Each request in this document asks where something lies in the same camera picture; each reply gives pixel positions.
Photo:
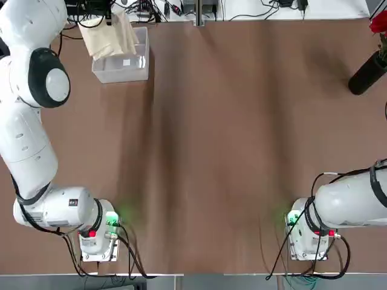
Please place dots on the white label sticker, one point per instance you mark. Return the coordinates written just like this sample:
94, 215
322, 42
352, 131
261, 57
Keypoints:
127, 62

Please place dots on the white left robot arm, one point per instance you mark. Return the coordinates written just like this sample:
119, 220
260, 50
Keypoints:
33, 121

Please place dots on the cream-colored tablecloth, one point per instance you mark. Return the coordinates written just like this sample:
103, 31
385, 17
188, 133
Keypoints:
106, 36

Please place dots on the black ribbed power supply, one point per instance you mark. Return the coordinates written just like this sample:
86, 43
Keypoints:
211, 6

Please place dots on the green circuit board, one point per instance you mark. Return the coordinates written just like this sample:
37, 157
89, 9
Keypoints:
292, 218
112, 219

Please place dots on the aluminium profile post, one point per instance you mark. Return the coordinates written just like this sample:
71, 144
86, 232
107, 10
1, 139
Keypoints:
200, 12

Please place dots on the black vase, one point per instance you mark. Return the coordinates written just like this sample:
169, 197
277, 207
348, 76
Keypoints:
366, 77

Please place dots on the red rose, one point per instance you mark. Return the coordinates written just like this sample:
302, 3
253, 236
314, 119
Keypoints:
379, 24

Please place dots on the black power adapter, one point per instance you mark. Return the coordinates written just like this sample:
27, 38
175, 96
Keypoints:
285, 3
303, 3

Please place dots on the clear plastic box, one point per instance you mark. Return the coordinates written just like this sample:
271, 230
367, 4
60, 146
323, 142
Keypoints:
127, 71

